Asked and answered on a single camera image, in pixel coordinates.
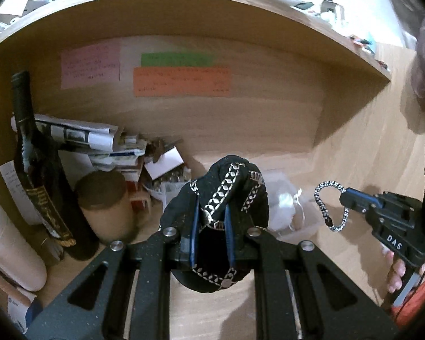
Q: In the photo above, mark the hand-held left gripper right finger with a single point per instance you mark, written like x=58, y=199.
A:
x=229, y=226

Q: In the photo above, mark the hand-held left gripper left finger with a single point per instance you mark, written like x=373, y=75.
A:
x=193, y=219

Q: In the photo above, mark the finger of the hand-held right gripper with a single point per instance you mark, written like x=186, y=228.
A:
x=357, y=202

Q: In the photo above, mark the black embroidered cloth pouch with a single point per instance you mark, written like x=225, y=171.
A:
x=230, y=198

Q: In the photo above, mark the person's right hand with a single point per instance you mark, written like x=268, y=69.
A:
x=395, y=272

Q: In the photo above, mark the clear plastic bag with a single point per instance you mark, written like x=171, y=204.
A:
x=290, y=205

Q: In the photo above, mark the pile of papers and boxes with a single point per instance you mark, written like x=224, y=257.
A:
x=152, y=163

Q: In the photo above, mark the brown ceramic mug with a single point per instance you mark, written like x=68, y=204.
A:
x=106, y=205

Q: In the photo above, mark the orange paper note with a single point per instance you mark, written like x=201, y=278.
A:
x=182, y=82

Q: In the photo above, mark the rolled newspaper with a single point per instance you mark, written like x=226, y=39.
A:
x=78, y=131

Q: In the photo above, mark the green paper note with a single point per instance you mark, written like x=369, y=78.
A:
x=177, y=59

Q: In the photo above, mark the dark wine bottle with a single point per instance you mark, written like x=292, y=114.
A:
x=39, y=170

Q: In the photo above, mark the white plastic bottle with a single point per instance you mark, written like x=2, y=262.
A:
x=10, y=248

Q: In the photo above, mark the pink paper note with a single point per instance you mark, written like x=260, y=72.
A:
x=90, y=64

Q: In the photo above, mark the white paper sheet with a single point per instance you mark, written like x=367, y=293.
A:
x=10, y=180

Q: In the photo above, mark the blue and white packet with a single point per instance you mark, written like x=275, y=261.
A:
x=21, y=308

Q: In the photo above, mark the wooden shelf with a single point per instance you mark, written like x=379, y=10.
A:
x=198, y=14

